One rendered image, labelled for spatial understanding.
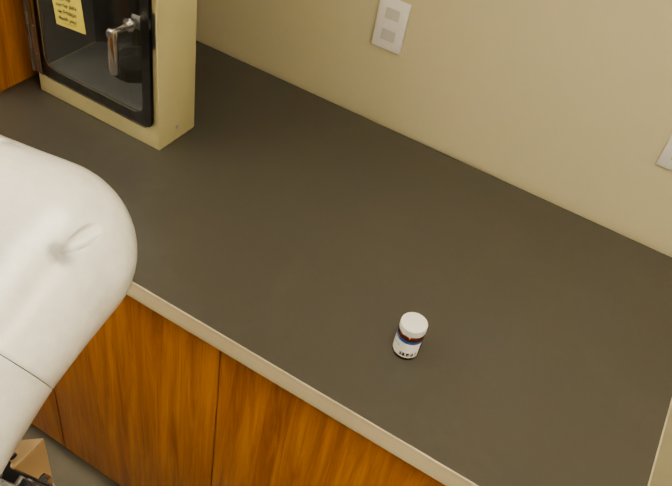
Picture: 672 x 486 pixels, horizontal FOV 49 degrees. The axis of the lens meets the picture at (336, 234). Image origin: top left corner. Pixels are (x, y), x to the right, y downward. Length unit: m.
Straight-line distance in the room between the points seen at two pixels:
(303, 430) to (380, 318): 0.23
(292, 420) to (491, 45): 0.82
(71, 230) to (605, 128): 1.26
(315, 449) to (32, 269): 0.97
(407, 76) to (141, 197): 0.63
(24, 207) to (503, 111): 1.28
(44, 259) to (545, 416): 0.94
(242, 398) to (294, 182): 0.44
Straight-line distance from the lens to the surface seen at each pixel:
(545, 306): 1.37
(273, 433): 1.35
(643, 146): 1.54
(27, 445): 0.84
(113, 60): 1.39
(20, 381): 0.40
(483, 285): 1.36
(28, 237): 0.40
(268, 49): 1.81
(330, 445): 1.28
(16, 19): 1.68
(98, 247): 0.41
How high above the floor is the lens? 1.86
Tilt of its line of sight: 42 degrees down
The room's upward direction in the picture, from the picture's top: 12 degrees clockwise
